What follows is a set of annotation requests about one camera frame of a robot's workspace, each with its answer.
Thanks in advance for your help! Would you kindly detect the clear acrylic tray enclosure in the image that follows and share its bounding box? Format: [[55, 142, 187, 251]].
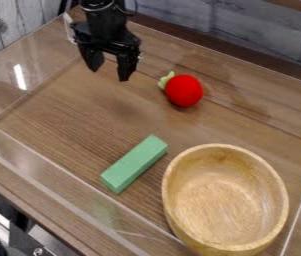
[[0, 20, 301, 256]]

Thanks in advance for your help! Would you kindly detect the wooden oval bowl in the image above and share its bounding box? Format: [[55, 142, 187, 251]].
[[162, 143, 289, 256]]

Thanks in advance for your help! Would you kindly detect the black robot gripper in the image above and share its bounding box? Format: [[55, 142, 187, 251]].
[[71, 6, 141, 82]]

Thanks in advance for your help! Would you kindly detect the black metal frame bracket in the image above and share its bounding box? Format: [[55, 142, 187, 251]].
[[8, 212, 56, 256]]

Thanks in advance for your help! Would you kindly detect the green rectangular block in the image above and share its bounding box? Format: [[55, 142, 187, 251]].
[[101, 135, 169, 194]]

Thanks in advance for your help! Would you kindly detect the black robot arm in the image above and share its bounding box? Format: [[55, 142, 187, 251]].
[[70, 0, 142, 82]]

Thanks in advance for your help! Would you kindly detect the red plush fruit green leaf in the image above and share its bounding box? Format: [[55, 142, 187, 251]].
[[158, 71, 203, 108]]

